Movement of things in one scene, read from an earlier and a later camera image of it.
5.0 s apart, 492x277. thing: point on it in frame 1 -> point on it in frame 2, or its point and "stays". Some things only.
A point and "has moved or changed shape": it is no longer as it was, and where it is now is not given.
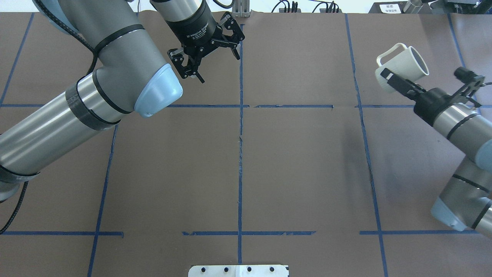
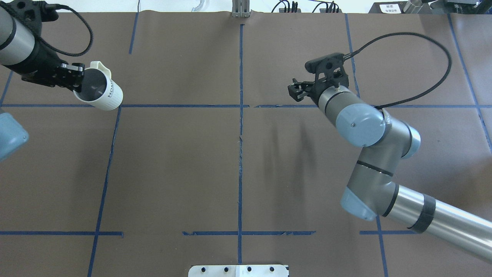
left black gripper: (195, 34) -> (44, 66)
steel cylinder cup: (413, 7) stays
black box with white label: (388, 7) stays
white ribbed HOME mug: (410, 65) has moved or changed shape
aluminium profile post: (241, 8) stays
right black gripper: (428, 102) -> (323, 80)
